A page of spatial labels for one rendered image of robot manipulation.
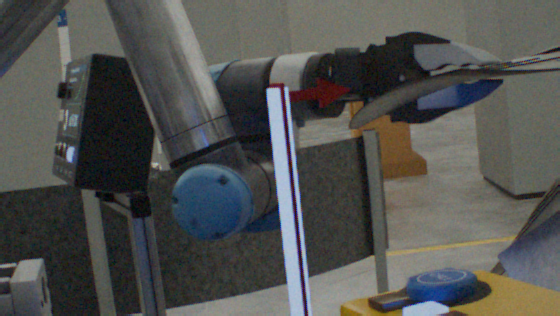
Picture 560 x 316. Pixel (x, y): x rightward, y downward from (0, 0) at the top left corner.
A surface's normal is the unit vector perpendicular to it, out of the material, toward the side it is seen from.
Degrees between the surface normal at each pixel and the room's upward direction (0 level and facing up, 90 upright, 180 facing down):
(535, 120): 90
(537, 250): 55
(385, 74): 84
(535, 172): 90
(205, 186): 90
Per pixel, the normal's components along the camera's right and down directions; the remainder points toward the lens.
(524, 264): -0.50, -0.44
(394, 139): -0.04, 0.11
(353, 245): 0.71, 0.00
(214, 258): 0.43, 0.05
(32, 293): 0.19, 0.08
